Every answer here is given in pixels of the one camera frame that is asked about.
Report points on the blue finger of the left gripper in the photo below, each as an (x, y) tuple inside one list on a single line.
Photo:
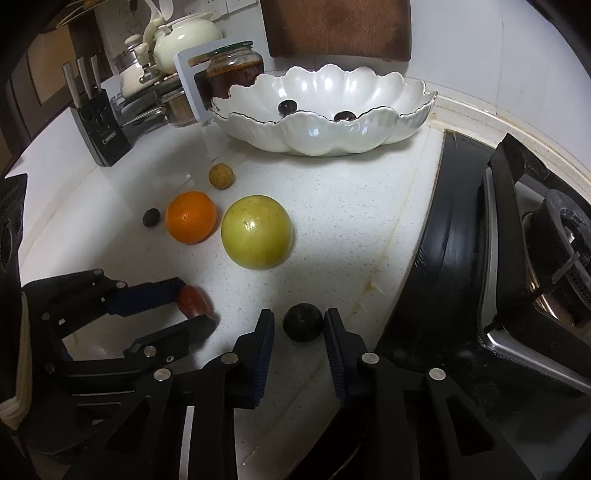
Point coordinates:
[(147, 296), (172, 343)]

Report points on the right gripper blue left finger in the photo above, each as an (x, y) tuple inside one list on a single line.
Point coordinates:
[(155, 424)]

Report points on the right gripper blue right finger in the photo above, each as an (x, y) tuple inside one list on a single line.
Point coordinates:
[(411, 425)]

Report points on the red cherry tomato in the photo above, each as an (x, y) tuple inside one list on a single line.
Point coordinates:
[(193, 302)]

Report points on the dark blueberry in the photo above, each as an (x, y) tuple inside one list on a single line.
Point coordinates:
[(303, 323), (151, 217)]

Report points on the orange tangerine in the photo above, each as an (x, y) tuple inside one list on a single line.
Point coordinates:
[(190, 217)]

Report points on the green apple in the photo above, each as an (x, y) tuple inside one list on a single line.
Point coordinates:
[(257, 233)]

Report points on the tan longan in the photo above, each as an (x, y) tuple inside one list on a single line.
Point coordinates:
[(221, 176)]

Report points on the dark grape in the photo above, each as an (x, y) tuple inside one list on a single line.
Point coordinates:
[(344, 116), (287, 107)]

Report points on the black gas stove top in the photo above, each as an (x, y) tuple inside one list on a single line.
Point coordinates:
[(435, 324)]

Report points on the black knife block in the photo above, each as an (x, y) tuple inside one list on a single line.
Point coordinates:
[(94, 115)]

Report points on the small steel pot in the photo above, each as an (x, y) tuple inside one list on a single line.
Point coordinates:
[(177, 108)]

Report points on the white steamer pot with lid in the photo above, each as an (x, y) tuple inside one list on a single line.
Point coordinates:
[(130, 72)]

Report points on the glass jar green lid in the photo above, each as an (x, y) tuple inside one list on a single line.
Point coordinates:
[(234, 64)]

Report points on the left burner grate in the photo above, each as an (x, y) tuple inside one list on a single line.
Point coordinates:
[(536, 298)]

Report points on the white scalloped bowl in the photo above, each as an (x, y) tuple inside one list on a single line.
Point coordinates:
[(389, 109)]

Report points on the cream ceramic pot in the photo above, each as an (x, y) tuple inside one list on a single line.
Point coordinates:
[(162, 41)]

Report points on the brown wooden cutting board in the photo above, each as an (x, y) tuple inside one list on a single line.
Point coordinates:
[(366, 28)]

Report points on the white tablet stand frame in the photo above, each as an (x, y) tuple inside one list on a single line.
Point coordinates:
[(196, 63)]

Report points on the wall power sockets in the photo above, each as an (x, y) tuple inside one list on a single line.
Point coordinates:
[(223, 7)]

